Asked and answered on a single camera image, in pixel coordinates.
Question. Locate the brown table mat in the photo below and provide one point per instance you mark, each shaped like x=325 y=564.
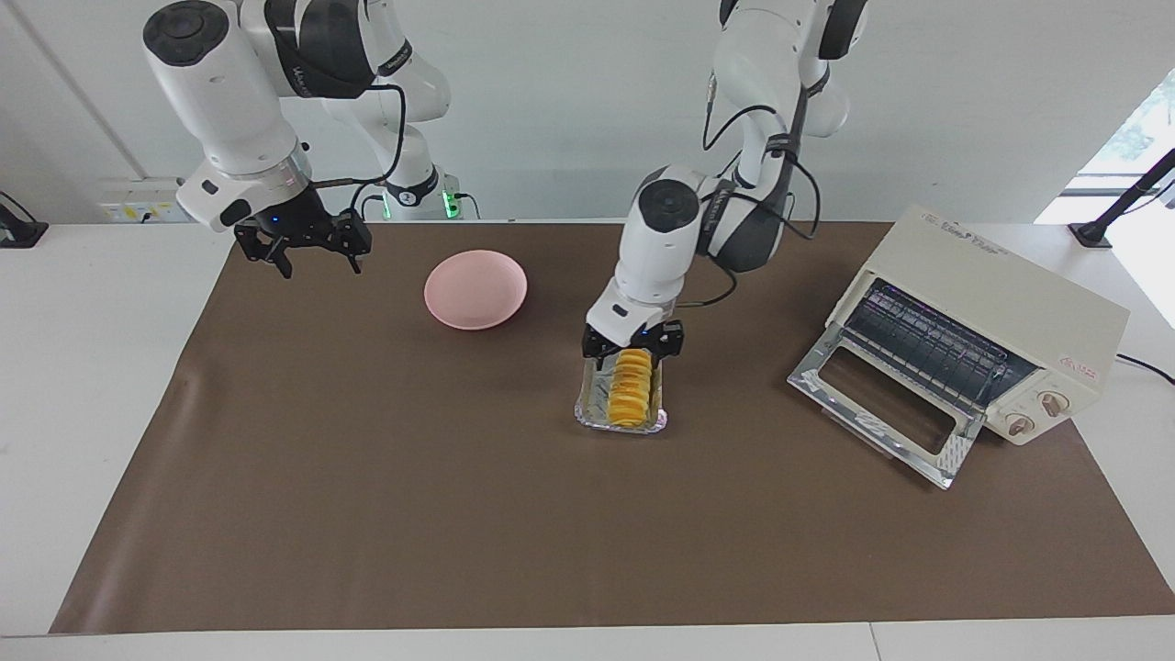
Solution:
x=551 y=532

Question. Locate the sliced golden bread loaf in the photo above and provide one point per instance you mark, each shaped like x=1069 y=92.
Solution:
x=632 y=390

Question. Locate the black camera stand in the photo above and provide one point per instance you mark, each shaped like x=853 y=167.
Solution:
x=1092 y=231

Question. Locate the bright window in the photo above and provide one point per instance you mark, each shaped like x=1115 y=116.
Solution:
x=1138 y=128

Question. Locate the pink round plate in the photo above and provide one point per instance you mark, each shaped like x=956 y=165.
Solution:
x=475 y=290

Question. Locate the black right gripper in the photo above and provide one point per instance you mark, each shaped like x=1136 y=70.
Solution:
x=303 y=220

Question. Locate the glass oven door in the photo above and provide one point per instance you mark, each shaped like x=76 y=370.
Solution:
x=808 y=378

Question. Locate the white wall power outlet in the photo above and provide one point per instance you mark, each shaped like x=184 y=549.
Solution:
x=128 y=207

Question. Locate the beige oven knob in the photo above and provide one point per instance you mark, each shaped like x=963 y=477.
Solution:
x=1054 y=402
x=1019 y=424

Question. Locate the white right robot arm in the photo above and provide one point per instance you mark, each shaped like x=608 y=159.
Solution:
x=229 y=101

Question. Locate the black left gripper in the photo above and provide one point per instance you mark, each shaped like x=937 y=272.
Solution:
x=633 y=341

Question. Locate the aluminium foil tray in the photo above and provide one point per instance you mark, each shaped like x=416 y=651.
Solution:
x=592 y=404

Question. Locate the cream toaster oven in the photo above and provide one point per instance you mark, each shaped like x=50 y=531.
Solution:
x=1028 y=303

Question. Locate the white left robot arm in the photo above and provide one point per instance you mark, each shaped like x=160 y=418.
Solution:
x=656 y=248

